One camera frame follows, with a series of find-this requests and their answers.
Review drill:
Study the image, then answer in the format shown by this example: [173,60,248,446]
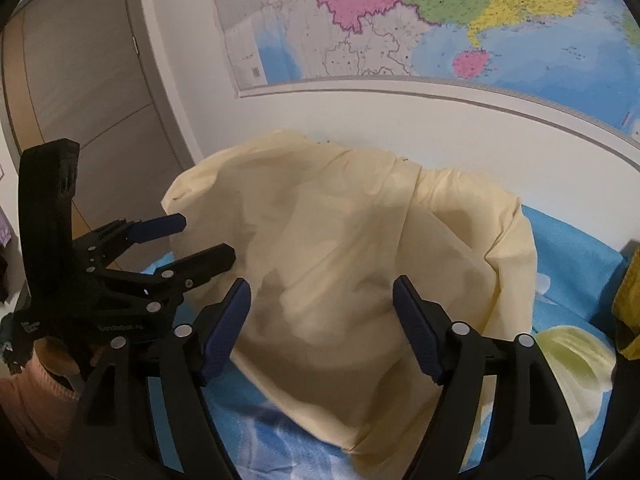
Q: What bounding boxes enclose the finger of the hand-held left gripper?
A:
[100,243,236,322]
[75,213,187,271]

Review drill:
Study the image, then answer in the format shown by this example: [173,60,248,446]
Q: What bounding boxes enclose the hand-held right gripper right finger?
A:
[392,275,587,480]

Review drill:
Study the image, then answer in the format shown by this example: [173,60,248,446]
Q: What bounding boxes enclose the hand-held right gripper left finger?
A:
[56,276,252,480]

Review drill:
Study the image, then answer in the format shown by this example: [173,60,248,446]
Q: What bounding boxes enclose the cream cloth garment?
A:
[161,130,539,456]

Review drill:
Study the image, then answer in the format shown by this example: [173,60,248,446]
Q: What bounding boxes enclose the person's left forearm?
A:
[0,337,96,443]

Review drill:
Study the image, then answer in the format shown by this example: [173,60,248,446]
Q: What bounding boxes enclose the blue floral bed sheet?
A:
[140,205,632,480]

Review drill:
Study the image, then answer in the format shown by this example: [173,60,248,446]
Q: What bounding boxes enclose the grey wardrobe door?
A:
[0,0,197,281]

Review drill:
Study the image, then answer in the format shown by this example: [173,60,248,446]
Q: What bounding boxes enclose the mustard olive cloth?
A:
[611,249,640,356]

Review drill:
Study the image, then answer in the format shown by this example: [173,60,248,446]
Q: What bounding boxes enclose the colourful wall map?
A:
[207,0,640,140]

